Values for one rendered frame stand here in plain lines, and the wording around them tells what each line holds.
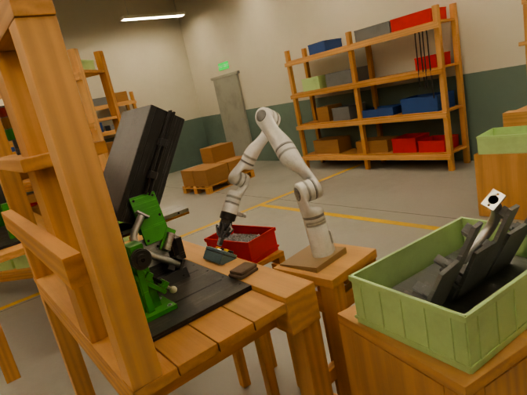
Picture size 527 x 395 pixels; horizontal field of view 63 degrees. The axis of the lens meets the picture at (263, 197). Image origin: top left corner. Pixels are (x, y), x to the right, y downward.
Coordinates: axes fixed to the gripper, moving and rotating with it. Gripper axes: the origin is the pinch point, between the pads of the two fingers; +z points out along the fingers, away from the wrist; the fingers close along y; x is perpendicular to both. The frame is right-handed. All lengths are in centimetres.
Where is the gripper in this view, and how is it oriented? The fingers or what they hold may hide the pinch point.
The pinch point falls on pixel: (219, 241)
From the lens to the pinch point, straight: 204.5
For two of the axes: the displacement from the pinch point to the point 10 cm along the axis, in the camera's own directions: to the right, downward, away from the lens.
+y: 6.1, 0.7, -7.9
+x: 7.5, 3.0, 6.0
